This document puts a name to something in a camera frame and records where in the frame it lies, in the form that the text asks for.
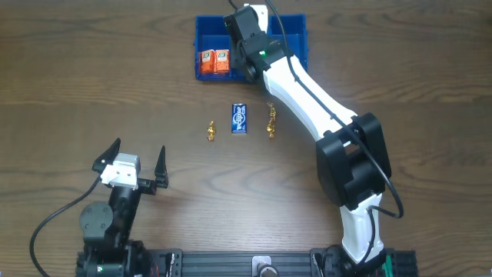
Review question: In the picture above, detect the blue candy pack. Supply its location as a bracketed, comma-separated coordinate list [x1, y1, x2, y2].
[231, 102, 248, 135]

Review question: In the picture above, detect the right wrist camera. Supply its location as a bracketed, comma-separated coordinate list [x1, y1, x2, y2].
[244, 2, 269, 35]

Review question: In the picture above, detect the orange candy box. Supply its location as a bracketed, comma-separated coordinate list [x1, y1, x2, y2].
[214, 48, 231, 74]
[198, 48, 216, 75]

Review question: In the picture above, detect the mounting rail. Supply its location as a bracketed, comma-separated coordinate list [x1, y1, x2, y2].
[75, 248, 418, 277]

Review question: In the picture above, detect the blue tray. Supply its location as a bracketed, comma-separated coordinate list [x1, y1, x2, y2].
[194, 14, 309, 82]

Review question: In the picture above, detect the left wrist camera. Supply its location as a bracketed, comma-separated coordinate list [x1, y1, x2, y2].
[99, 152, 142, 191]

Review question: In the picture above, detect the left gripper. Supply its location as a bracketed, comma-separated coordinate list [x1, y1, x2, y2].
[91, 137, 170, 195]

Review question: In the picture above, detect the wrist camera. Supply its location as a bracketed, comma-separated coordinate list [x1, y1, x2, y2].
[244, 2, 269, 35]
[99, 152, 142, 191]

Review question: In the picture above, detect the black cable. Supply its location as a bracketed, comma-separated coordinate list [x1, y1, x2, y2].
[29, 175, 103, 277]
[228, 0, 404, 266]

